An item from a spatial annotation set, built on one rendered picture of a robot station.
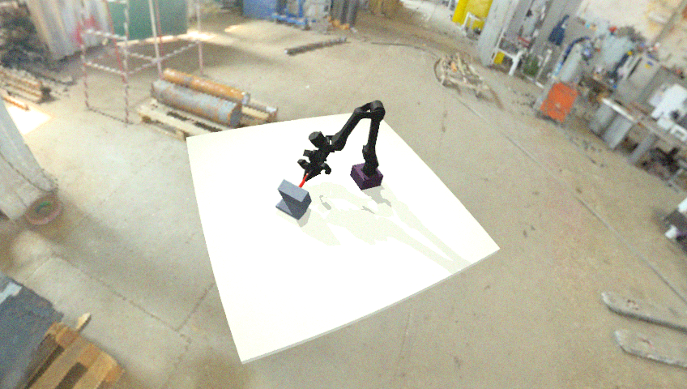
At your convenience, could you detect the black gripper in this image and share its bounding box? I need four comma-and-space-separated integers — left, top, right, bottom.
297, 151, 331, 182

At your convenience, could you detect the grey sloped panel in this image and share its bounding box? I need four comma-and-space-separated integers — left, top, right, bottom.
275, 179, 312, 220

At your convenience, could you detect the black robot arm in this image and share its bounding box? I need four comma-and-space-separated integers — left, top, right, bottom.
303, 100, 386, 177

